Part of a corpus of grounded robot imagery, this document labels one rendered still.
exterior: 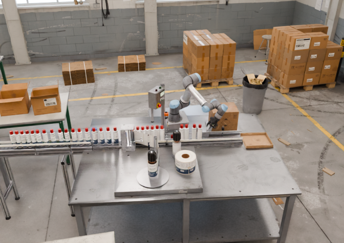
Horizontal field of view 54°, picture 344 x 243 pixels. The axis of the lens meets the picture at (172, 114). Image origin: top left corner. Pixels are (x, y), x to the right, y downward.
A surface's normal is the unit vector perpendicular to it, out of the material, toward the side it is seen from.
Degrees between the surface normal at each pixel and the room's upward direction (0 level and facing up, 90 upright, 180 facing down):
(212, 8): 90
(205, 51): 90
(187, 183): 0
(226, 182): 0
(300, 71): 92
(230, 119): 90
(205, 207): 1
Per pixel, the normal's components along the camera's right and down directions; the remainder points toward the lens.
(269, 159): 0.00, -0.87
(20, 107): 0.21, 0.47
